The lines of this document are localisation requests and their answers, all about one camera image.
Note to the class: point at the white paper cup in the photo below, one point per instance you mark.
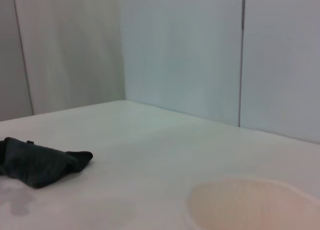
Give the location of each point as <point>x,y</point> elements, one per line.
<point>250,207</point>

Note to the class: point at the dark rag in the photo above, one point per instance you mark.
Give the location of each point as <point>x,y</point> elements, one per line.
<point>37,165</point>

